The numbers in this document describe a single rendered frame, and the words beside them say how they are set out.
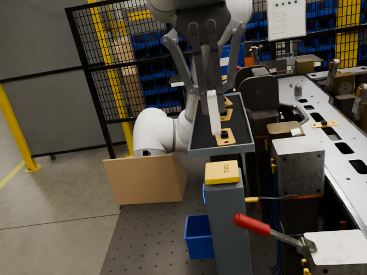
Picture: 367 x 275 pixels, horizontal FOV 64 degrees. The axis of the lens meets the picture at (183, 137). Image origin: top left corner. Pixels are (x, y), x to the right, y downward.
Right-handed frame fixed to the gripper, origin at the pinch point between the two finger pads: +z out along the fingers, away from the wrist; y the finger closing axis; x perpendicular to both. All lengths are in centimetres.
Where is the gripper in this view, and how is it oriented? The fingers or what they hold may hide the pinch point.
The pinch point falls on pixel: (214, 112)
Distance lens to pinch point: 50.0
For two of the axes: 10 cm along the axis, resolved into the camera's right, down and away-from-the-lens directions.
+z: 1.7, 9.0, 4.1
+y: 9.8, -1.1, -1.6
